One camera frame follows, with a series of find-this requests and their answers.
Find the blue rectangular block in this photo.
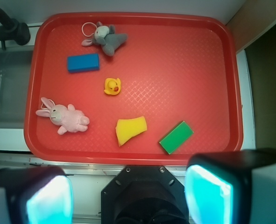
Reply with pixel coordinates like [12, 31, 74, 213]
[67, 54, 100, 73]

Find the green rectangular block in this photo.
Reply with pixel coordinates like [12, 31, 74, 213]
[159, 121, 194, 154]

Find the pink plush bunny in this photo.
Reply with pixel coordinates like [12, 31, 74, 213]
[35, 97, 90, 135]

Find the steel sink basin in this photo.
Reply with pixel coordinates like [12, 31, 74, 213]
[0, 46, 34, 129]

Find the yellow rubber duck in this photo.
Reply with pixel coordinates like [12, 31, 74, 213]
[104, 78, 121, 96]

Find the black faucet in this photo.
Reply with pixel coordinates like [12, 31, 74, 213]
[0, 8, 31, 50]

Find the yellow sponge piece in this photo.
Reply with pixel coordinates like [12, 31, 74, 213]
[115, 116, 148, 147]

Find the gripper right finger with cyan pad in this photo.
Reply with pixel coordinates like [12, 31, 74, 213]
[184, 148, 276, 224]

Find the grey plush bunny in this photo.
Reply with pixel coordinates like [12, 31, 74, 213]
[81, 21, 128, 56]

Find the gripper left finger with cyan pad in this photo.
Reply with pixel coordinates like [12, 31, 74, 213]
[0, 166, 74, 224]

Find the red plastic tray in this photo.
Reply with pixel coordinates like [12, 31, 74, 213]
[24, 13, 243, 165]

